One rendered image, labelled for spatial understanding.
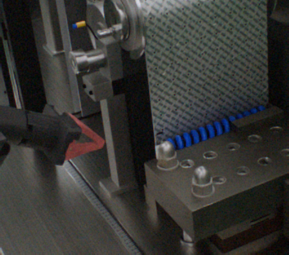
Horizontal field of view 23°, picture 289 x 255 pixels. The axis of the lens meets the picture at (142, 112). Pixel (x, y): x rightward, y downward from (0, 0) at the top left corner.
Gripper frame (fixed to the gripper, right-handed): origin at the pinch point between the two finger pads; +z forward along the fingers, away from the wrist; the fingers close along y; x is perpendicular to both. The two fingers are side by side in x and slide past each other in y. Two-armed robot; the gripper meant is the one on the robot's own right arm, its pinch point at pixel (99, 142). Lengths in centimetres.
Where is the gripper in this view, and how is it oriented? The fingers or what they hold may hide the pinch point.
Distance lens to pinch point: 117.4
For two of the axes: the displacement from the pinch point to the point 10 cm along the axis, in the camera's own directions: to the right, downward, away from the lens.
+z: 8.1, 1.9, 5.5
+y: 4.5, 3.9, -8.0
